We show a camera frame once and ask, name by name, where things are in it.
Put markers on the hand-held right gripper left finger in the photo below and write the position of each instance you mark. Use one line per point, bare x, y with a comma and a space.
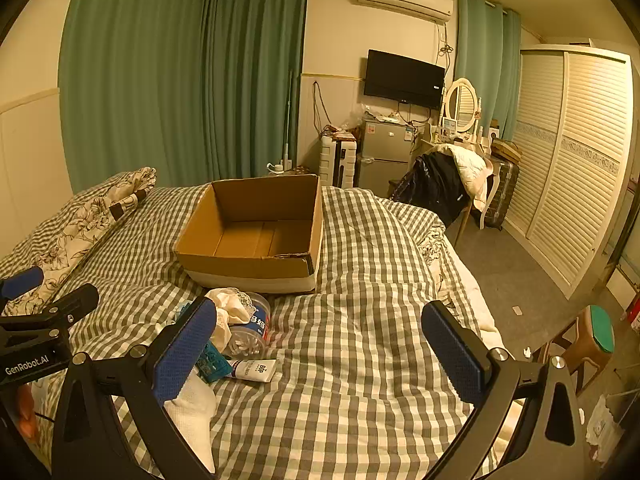
185, 350

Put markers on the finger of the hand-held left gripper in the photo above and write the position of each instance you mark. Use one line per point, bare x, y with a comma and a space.
75, 302
20, 280

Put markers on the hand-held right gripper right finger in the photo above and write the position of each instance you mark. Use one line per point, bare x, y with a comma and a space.
452, 355

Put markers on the teal patterned box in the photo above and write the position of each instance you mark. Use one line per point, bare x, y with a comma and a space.
215, 362

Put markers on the cream lace cloth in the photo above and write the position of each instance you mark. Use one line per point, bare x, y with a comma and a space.
227, 305

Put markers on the clear plastic jar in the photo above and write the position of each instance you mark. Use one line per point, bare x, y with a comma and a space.
250, 332

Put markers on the white sock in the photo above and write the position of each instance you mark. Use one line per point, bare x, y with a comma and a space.
192, 425

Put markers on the cardboard box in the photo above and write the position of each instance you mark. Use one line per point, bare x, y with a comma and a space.
250, 237

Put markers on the person's left hand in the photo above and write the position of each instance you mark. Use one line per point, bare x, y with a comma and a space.
26, 412

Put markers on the floral pillow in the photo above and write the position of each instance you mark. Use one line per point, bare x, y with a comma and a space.
95, 210

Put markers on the grey checked blanket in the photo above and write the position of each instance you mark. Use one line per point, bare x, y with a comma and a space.
350, 335

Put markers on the stool with green seat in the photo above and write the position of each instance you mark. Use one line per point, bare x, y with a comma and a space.
597, 332

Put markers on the white plastic bag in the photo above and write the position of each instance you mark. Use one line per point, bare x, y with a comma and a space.
602, 420

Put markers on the black jacket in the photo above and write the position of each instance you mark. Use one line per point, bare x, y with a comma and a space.
435, 185

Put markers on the dark suitcase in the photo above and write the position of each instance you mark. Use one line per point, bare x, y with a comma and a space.
500, 190

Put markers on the white quilted coat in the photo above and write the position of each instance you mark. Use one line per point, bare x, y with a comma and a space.
472, 170

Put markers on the red canister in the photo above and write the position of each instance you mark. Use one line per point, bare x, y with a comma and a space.
634, 312

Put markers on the grey small fridge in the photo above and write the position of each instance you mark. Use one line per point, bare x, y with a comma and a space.
382, 160

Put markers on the white dressing table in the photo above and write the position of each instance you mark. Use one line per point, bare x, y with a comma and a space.
477, 147

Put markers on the woven bag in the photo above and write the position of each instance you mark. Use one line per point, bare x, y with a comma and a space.
506, 149

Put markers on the white suitcase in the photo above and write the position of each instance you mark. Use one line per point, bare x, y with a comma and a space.
339, 162

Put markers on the white louvred wardrobe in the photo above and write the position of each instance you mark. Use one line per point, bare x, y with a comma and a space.
570, 160

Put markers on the green curtain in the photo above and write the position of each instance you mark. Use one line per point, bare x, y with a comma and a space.
255, 70
135, 75

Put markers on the oval vanity mirror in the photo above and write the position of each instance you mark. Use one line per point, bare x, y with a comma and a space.
462, 105

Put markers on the white mop pole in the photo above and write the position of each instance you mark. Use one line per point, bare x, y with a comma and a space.
287, 120

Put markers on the pale teal curtain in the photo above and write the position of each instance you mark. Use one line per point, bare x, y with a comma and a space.
487, 60

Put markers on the black wall television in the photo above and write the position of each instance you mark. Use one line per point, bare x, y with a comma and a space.
402, 77

